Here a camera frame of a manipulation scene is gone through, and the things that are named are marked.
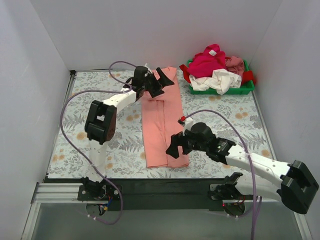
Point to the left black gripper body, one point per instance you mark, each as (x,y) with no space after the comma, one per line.
(155,85)

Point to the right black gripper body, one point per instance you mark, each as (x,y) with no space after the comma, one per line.
(183,143)

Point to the salmon pink t shirt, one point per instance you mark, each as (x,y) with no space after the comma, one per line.
(160,117)

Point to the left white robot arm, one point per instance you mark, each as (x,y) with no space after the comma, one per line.
(100,124)

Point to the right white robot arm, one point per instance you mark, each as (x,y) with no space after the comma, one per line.
(291,183)

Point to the floral table mat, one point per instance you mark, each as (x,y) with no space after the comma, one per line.
(233,117)

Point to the magenta t shirt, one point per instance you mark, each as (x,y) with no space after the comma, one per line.
(204,63)

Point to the white t shirt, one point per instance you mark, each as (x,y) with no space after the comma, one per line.
(221,81)

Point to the green plastic bin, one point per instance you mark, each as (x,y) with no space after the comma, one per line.
(243,90)

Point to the dusty pink t shirt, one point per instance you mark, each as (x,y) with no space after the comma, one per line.
(235,65)

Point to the red t shirt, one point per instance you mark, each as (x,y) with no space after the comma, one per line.
(247,76)

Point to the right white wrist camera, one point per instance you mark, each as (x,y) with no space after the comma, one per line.
(186,122)

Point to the aluminium frame rail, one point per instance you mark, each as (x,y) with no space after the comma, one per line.
(57,214)

